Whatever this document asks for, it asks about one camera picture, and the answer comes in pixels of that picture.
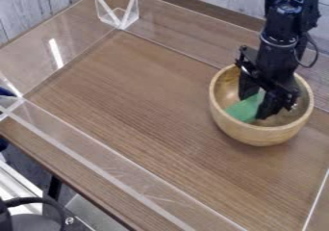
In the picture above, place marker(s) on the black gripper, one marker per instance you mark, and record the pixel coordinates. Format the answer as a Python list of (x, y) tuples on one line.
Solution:
[(267, 70)]

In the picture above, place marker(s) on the green rectangular block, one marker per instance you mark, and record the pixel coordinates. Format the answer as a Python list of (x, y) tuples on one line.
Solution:
[(243, 110)]

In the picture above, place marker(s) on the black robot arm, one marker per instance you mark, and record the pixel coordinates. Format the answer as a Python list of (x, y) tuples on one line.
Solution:
[(291, 18)]

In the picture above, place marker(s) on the light wooden bowl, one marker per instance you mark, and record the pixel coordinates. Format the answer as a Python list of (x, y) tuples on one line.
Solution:
[(259, 132)]

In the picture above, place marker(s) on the black table leg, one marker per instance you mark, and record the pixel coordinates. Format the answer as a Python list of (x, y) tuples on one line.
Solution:
[(54, 188)]

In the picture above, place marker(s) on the clear acrylic corner bracket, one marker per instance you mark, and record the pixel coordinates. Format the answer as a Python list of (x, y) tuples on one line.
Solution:
[(117, 17)]

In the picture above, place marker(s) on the clear acrylic barrier wall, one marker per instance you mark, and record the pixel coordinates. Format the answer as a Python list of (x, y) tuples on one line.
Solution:
[(112, 115)]

